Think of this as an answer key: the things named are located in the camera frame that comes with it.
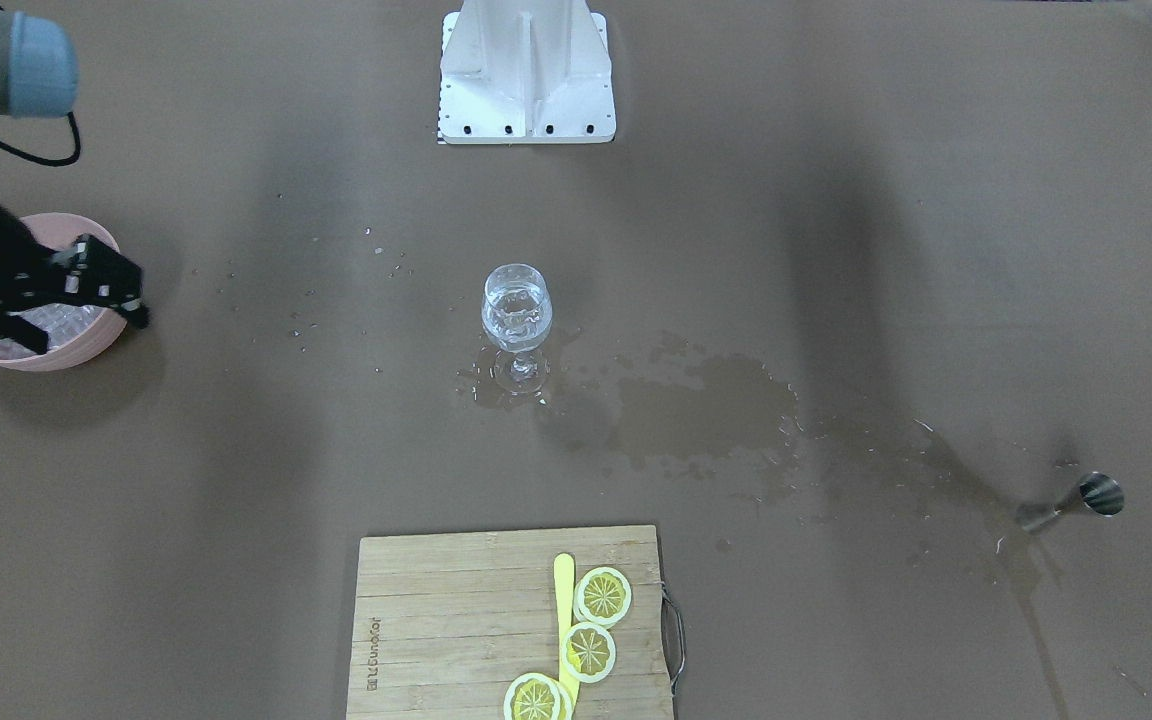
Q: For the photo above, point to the steel jigger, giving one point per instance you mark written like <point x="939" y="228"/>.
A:
<point x="1096" y="493"/>

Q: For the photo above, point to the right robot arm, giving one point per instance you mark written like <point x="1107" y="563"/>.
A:
<point x="38" y="79"/>

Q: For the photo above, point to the clear ice cubes pile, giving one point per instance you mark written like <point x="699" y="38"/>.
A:
<point x="62" y="323"/>

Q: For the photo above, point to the clear wine glass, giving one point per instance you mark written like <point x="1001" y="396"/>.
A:
<point x="517" y="316"/>

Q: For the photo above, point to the pink bowl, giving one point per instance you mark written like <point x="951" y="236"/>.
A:
<point x="56" y="230"/>

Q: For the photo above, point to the bamboo cutting board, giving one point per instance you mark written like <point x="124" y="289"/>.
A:
<point x="444" y="622"/>

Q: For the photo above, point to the yellow plastic knife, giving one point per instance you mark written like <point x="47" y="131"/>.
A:
<point x="563" y="575"/>

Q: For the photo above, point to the lemon slice near edge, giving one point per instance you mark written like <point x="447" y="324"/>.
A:
<point x="535" y="696"/>

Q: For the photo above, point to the lemon slice far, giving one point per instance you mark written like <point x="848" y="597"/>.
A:
<point x="602" y="596"/>

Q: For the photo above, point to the lemon slice middle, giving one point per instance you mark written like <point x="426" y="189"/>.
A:
<point x="587" y="653"/>

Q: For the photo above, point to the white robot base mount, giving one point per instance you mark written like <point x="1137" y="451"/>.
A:
<point x="514" y="72"/>

